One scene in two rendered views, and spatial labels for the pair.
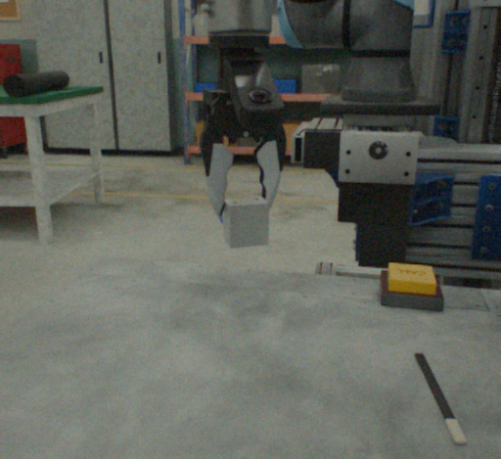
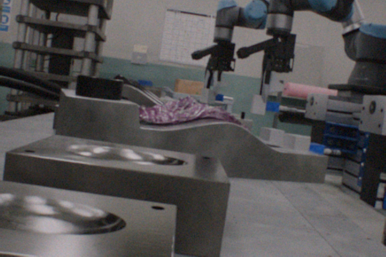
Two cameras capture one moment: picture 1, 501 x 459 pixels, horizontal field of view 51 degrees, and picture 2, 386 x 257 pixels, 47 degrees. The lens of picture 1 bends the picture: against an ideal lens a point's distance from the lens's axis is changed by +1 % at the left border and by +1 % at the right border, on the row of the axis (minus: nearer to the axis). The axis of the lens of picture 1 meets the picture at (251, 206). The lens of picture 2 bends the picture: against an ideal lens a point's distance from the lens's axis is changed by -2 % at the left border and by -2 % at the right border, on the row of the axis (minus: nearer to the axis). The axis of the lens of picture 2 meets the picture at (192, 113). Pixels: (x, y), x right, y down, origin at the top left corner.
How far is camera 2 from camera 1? 169 cm
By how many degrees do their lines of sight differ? 76
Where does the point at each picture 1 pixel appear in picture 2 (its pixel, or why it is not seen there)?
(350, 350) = not seen: hidden behind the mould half
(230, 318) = not seen: hidden behind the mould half
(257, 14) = (217, 32)
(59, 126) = not seen: outside the picture
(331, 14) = (351, 42)
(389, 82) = (354, 74)
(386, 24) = (359, 45)
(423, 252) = (347, 176)
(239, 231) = (202, 96)
